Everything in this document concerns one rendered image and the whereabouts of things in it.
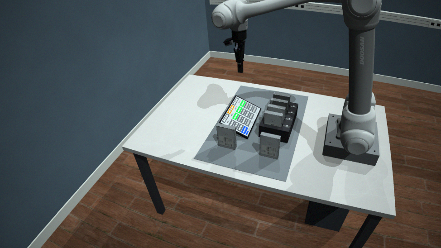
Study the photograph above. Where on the black status display screen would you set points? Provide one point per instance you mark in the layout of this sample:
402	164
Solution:
241	114

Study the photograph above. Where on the grey flat mat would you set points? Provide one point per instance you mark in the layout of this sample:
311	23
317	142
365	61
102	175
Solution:
246	156

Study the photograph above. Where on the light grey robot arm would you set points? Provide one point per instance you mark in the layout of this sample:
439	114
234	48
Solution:
356	127

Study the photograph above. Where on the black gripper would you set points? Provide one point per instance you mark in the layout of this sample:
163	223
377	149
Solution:
239	37

